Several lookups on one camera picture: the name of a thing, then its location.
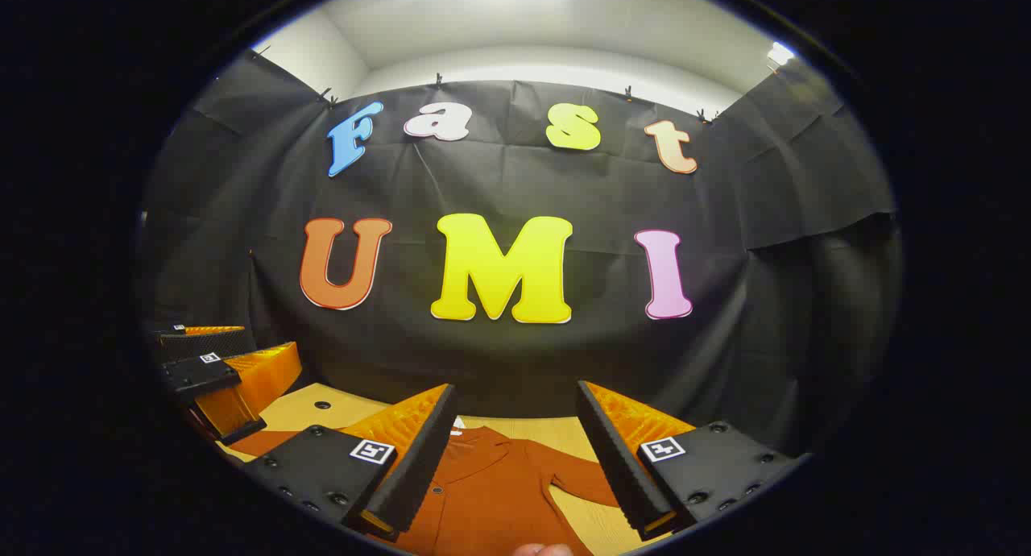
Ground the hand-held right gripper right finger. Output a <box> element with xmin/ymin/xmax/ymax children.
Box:
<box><xmin>575</xmin><ymin>380</ymin><xmax>806</xmax><ymax>541</ymax></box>

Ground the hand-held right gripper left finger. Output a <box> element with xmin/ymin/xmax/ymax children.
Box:
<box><xmin>242</xmin><ymin>383</ymin><xmax>460</xmax><ymax>541</ymax></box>

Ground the orange long-sleeved shirt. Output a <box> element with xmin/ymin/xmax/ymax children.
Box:
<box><xmin>230</xmin><ymin>425</ymin><xmax>625</xmax><ymax>556</ymax></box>

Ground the black backdrop cloth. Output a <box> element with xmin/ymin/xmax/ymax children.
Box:
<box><xmin>137</xmin><ymin>52</ymin><xmax>903</xmax><ymax>460</ymax></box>

